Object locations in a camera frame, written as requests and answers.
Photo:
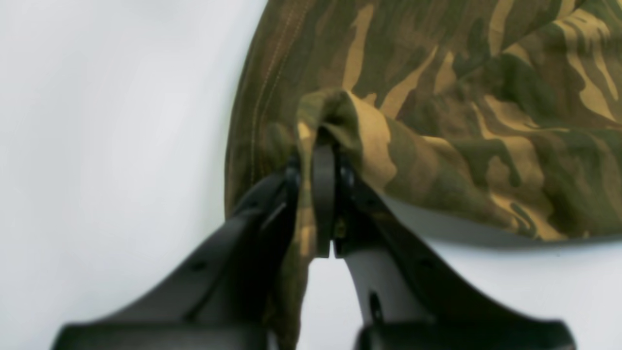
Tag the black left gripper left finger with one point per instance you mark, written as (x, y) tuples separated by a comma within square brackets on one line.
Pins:
[(215, 299)]

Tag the camouflage T-shirt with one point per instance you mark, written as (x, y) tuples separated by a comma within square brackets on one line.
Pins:
[(504, 112)]

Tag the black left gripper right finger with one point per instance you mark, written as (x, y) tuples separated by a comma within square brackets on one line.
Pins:
[(409, 297)]

